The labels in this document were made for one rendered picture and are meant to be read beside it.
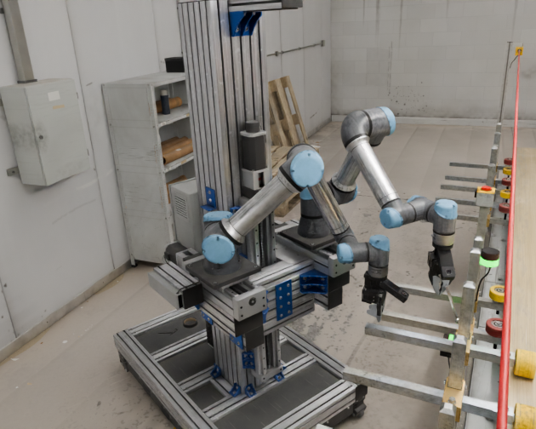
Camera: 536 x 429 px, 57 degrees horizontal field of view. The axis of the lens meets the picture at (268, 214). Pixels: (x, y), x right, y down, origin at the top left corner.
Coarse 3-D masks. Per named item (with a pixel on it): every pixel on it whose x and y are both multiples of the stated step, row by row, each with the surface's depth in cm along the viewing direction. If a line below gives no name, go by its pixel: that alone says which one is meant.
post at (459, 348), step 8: (456, 336) 136; (464, 336) 135; (456, 344) 134; (464, 344) 134; (456, 352) 135; (464, 352) 134; (456, 360) 136; (464, 360) 135; (456, 368) 137; (456, 376) 138; (448, 384) 140; (456, 384) 139; (456, 424) 143
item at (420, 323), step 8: (384, 312) 196; (392, 312) 195; (384, 320) 195; (392, 320) 194; (400, 320) 192; (408, 320) 191; (416, 320) 190; (424, 320) 189; (432, 320) 189; (424, 328) 189; (432, 328) 188; (440, 328) 186; (448, 328) 185; (456, 328) 184; (480, 336) 181; (488, 336) 179; (496, 344) 180
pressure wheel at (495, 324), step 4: (488, 320) 180; (492, 320) 179; (496, 320) 180; (500, 320) 179; (488, 324) 177; (492, 324) 177; (496, 324) 177; (500, 324) 177; (488, 328) 177; (492, 328) 175; (496, 328) 175; (500, 328) 175; (488, 332) 177; (492, 332) 176; (496, 332) 175; (500, 332) 174; (496, 336) 175; (500, 336) 175; (496, 348) 181
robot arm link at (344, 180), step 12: (372, 108) 193; (384, 108) 193; (372, 120) 187; (384, 120) 190; (372, 132) 189; (384, 132) 192; (372, 144) 196; (348, 156) 208; (348, 168) 211; (336, 180) 219; (348, 180) 215; (336, 192) 220; (348, 192) 220
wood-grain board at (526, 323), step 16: (528, 160) 362; (528, 176) 328; (528, 192) 300; (528, 208) 278; (528, 224) 258; (528, 240) 240; (528, 256) 225; (512, 272) 212; (528, 272) 211; (512, 288) 200; (528, 288) 200; (512, 304) 190; (528, 304) 189; (512, 320) 180; (528, 320) 180; (512, 336) 171; (528, 336) 171; (512, 368) 156; (512, 384) 150; (528, 384) 149; (512, 400) 144; (528, 400) 143
